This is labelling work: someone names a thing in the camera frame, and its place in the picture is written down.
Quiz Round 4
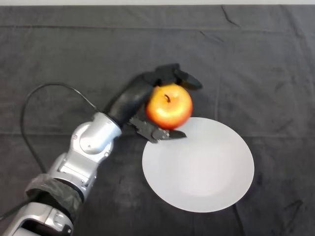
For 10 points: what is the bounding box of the black table cloth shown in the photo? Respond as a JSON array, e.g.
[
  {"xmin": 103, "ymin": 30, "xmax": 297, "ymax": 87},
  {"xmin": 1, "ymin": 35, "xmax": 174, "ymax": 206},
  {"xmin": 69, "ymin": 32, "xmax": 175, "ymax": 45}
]
[{"xmin": 0, "ymin": 4, "xmax": 315, "ymax": 236}]

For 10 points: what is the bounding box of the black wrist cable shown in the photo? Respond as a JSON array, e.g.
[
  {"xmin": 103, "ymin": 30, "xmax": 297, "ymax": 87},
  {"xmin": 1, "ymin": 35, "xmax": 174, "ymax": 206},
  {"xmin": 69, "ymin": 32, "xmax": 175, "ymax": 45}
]
[{"xmin": 0, "ymin": 83, "xmax": 98, "ymax": 219}]

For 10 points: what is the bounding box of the round white plate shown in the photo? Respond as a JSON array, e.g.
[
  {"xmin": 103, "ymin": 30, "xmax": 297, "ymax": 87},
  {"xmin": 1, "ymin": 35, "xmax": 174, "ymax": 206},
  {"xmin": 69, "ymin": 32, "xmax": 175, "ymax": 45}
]
[{"xmin": 142, "ymin": 117, "xmax": 255, "ymax": 213}]

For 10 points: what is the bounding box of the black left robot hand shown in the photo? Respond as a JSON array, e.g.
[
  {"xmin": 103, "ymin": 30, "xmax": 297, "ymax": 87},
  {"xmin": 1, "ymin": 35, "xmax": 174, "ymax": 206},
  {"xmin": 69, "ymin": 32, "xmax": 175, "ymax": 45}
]
[{"xmin": 103, "ymin": 63, "xmax": 203, "ymax": 144}]

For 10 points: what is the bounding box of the red yellow apple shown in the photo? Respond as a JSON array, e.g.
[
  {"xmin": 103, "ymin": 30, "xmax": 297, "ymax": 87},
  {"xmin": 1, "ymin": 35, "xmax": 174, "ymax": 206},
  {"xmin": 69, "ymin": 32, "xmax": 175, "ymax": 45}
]
[{"xmin": 145, "ymin": 83, "xmax": 193, "ymax": 130}]

